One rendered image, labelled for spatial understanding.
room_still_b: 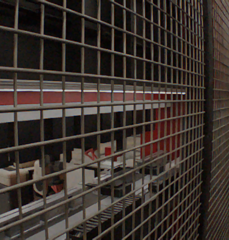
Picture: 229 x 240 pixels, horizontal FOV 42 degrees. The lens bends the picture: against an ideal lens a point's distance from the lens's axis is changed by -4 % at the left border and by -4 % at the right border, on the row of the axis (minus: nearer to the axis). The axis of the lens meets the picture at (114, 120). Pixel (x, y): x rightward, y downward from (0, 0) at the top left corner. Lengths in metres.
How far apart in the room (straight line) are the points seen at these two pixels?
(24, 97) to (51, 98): 0.16
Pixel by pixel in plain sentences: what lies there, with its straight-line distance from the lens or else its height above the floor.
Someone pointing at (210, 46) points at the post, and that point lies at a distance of 0.68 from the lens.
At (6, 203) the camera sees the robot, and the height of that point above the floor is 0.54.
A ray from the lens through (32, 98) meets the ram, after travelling 1.23.
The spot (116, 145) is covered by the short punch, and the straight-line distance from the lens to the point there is 1.86.
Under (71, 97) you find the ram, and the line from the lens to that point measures 1.42.
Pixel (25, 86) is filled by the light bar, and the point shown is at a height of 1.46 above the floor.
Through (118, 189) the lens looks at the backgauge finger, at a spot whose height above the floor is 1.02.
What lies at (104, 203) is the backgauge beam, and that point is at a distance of 1.31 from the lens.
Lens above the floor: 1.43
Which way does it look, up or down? 5 degrees down
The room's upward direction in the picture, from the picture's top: straight up
